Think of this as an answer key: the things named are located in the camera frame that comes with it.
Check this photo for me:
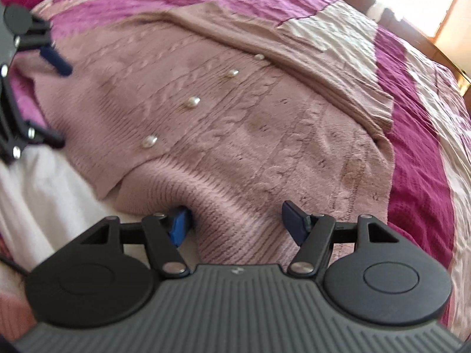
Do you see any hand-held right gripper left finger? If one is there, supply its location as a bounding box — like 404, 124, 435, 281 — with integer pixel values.
79, 208, 192, 279

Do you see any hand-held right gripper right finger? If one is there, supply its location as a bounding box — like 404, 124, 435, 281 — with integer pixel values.
281, 200, 402, 276

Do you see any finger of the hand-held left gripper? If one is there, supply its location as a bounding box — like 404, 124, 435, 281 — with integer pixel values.
3, 4, 73, 79
0, 64, 66, 165

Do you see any pink knitted cardigan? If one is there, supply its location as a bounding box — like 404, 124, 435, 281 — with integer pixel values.
11, 0, 396, 276

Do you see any white cloth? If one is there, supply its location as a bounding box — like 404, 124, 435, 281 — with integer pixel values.
0, 147, 155, 278

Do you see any pink patchwork bedspread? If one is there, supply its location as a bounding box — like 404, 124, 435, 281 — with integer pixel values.
0, 0, 471, 339

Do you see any pink cloth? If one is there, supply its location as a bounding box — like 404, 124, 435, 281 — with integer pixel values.
0, 294, 39, 342

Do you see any black cable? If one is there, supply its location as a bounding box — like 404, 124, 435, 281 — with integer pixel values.
0, 257, 32, 277

